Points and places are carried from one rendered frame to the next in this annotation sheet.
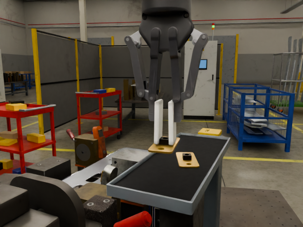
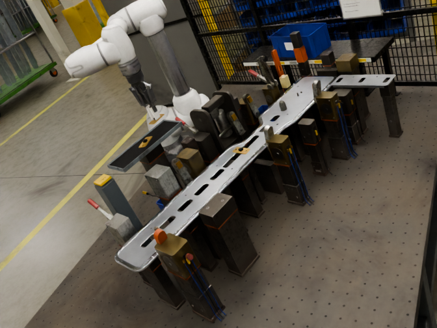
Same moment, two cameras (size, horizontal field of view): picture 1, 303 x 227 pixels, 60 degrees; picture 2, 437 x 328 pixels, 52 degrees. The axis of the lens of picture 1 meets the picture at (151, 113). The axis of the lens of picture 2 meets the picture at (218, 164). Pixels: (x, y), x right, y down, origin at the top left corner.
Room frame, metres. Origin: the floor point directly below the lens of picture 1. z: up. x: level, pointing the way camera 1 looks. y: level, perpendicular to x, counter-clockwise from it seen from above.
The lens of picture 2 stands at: (1.98, 1.11, 1.97)
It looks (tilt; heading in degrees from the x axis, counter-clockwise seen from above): 30 degrees down; 211
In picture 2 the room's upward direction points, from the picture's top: 25 degrees counter-clockwise
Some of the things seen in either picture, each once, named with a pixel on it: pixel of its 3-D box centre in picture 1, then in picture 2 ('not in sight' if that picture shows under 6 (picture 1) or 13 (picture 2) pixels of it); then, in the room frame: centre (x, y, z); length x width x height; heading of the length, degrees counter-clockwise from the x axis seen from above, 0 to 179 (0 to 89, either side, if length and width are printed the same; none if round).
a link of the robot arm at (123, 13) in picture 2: not in sight; (119, 24); (-0.07, -0.31, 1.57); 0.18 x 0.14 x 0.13; 32
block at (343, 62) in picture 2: not in sight; (353, 88); (-0.17, 0.76, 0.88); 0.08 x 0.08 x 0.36; 66
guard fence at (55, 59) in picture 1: (77, 82); not in sight; (6.28, 1.76, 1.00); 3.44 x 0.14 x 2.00; 172
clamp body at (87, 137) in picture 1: (88, 177); (194, 280); (1.07, 0.27, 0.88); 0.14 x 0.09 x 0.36; 66
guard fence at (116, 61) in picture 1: (158, 79); not in sight; (7.71, -0.21, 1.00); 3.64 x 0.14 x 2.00; 82
